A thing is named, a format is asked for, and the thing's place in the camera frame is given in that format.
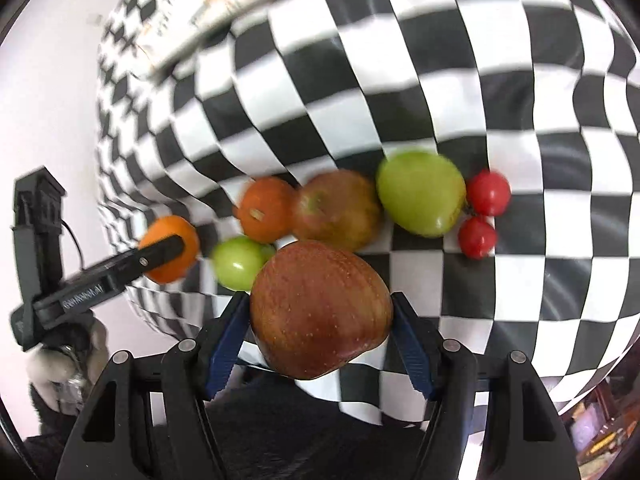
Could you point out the orange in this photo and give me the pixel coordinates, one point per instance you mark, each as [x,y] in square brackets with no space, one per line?
[170,227]
[267,210]

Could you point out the green apple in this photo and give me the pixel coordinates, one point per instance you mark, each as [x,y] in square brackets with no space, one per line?
[240,262]
[420,192]

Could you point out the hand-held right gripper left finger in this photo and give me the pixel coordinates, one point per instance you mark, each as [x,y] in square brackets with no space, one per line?
[225,350]

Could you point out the green back apple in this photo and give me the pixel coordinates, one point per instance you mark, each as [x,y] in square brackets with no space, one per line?
[420,192]

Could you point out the brown wooden furniture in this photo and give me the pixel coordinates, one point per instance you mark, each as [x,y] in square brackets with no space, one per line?
[595,425]

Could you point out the black white checkered cloth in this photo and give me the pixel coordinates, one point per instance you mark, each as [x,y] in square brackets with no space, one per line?
[375,85]

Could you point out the person's left hand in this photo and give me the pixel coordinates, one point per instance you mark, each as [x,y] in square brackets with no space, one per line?
[50,365]

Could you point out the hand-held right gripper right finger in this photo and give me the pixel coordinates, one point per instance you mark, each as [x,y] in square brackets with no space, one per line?
[415,350]

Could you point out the brown back fruit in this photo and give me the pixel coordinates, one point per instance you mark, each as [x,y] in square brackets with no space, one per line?
[335,210]

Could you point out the large red apple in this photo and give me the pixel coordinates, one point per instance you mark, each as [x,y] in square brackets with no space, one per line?
[320,305]

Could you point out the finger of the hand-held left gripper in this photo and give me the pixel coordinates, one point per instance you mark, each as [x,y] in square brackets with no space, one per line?
[150,257]

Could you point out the green front apple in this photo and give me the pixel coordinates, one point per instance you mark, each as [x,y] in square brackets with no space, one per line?
[240,262]

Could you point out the white patterned plate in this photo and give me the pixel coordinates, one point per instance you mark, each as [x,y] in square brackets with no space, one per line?
[175,45]

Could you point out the red cherry tomato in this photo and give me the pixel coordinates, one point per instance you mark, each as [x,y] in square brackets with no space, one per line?
[489,192]
[477,237]

